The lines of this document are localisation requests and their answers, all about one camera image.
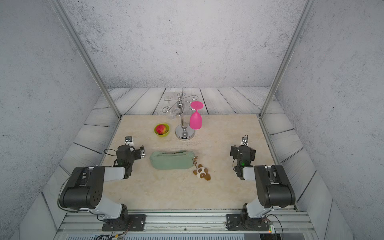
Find green fabric pouch bag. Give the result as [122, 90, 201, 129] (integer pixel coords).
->
[150, 151, 196, 170]

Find brown white plush keychain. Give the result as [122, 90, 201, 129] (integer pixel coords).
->
[193, 157, 211, 181]

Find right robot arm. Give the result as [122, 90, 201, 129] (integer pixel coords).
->
[230, 145, 296, 230]

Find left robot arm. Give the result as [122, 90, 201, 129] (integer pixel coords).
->
[58, 145, 146, 232]

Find green bowl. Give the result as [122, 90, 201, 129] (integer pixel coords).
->
[154, 123, 170, 137]

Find red apple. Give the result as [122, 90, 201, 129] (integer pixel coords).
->
[156, 124, 168, 135]

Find pink wine glass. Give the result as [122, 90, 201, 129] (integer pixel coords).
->
[190, 101, 204, 130]

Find clear hanging glass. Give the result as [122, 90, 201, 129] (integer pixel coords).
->
[167, 101, 176, 120]

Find silver glass holder stand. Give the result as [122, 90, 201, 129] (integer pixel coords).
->
[162, 90, 199, 141]

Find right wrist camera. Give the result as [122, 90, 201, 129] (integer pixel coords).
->
[241, 135, 249, 146]

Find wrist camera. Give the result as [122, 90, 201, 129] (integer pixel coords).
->
[241, 135, 249, 146]
[125, 136, 134, 146]

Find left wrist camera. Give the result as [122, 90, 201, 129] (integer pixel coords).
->
[125, 136, 134, 146]

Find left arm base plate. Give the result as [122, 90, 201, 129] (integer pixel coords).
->
[102, 214, 147, 232]

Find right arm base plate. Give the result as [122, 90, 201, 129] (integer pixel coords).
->
[226, 214, 270, 231]

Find aluminium mounting rail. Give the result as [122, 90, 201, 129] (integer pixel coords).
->
[53, 209, 319, 240]

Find right aluminium frame post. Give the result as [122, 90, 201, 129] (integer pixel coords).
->
[259, 0, 315, 119]

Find aluminium frame post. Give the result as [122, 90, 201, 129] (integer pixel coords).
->
[50, 0, 123, 120]
[259, 0, 315, 119]

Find left aluminium frame post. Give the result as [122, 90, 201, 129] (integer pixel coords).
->
[50, 0, 123, 120]

